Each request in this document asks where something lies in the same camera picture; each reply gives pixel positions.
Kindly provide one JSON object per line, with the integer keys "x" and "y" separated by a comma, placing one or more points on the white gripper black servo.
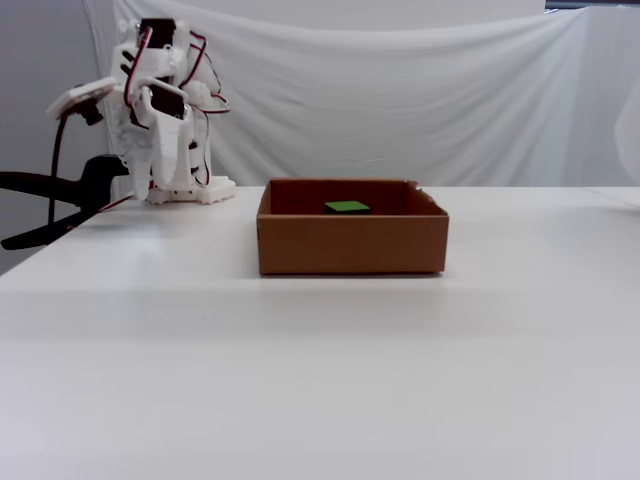
{"x": 167, "y": 137}

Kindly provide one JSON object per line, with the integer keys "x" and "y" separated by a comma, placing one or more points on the green cube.
{"x": 347, "y": 206}

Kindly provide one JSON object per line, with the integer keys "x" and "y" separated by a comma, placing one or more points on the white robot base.
{"x": 215, "y": 190}

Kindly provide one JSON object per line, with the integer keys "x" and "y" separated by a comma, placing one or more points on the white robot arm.
{"x": 165, "y": 60}

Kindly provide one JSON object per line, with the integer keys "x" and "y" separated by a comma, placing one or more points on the brown cardboard box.
{"x": 350, "y": 245}

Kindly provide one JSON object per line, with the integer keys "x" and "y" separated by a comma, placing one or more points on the black spring clamp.
{"x": 95, "y": 185}

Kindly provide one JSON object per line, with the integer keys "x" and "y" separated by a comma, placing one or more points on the white backdrop cloth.
{"x": 400, "y": 100}

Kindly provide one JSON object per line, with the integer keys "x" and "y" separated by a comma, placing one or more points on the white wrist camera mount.
{"x": 80, "y": 97}

